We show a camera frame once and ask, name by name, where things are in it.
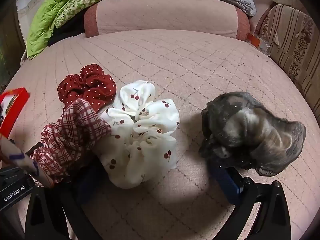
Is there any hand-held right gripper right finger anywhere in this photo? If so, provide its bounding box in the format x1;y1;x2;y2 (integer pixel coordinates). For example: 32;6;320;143
212;163;292;240

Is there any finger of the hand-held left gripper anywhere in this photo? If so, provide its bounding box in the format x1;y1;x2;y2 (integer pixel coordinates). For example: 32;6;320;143
24;142;44;157

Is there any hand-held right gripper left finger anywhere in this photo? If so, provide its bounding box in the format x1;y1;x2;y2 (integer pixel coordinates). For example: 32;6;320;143
25;159;103;240

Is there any red plaid scrunchie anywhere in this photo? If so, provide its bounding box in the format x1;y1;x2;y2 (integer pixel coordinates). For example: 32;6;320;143
30;99;112;184

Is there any red cardboard box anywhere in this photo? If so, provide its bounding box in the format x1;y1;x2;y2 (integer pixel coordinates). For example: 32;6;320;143
0;87;30;139

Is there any grey sheer scrunchie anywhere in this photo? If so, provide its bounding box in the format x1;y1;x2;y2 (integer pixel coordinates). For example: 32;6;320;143
199;92;307;177

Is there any white cherry print scrunchie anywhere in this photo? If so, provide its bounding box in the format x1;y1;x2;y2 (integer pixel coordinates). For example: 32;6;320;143
96;80;180;190

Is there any white blue-marked tube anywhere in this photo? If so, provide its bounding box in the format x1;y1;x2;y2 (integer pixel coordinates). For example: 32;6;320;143
0;137;54;188

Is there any red polka dot scrunchie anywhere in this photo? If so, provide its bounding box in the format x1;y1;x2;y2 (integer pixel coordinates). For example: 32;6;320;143
57;64;117;110

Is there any black cloth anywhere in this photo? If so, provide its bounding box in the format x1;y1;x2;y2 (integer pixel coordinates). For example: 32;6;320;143
49;12;85;47

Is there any clear bottle with orange label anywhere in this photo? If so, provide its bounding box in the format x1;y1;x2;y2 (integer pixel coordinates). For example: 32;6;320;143
246;32;272;55

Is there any green floral quilt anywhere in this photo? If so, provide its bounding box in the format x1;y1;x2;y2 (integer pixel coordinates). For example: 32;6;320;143
54;0;133;29

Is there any striped floral sofa armrest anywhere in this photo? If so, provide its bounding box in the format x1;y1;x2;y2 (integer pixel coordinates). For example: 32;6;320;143
255;4;320;100

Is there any pink backrest cushion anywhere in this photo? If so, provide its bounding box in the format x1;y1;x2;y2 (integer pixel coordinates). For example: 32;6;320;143
84;0;250;40

